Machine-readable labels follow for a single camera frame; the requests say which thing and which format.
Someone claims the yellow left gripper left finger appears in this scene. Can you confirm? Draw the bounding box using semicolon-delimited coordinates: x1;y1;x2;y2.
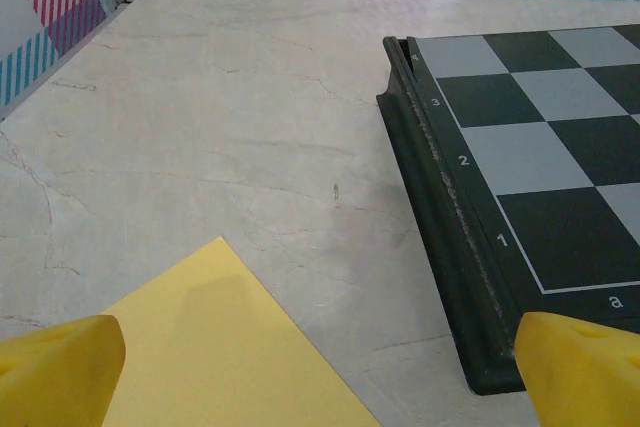
0;315;126;427

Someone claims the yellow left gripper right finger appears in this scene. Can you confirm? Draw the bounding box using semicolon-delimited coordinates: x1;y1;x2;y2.
514;311;640;427

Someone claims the yellow square paper sheet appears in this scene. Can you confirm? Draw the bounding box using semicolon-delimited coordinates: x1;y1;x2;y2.
99;236;384;427

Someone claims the black grey folding chessboard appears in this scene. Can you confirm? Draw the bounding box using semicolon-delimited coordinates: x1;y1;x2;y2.
376;24;640;397

